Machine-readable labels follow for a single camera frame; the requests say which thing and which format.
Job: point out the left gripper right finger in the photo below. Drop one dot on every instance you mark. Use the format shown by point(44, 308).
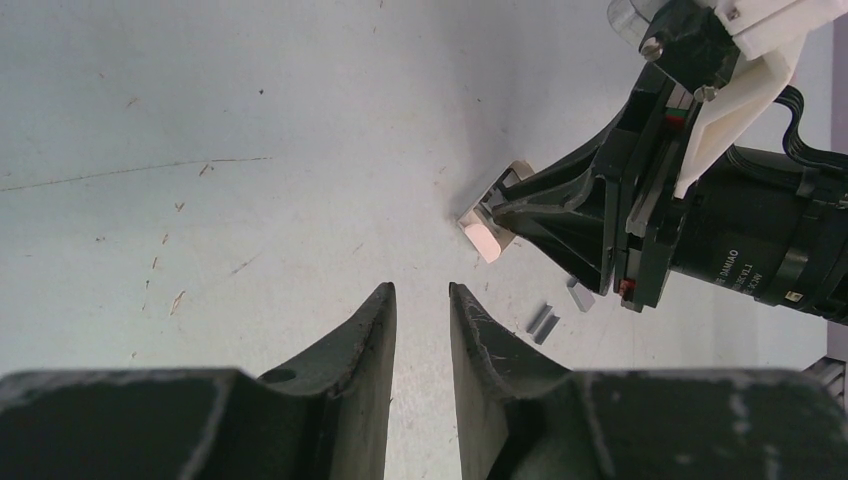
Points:
point(520, 415)

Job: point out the white staple box barcode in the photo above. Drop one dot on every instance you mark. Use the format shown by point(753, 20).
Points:
point(477, 222)

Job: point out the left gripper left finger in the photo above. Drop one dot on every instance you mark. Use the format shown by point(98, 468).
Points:
point(323, 414)

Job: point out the staple strip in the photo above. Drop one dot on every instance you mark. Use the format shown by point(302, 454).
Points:
point(583, 297)
point(542, 324)

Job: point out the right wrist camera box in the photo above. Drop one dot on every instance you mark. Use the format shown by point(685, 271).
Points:
point(734, 57)

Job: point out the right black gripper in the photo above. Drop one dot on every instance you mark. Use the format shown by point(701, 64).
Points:
point(625, 241)

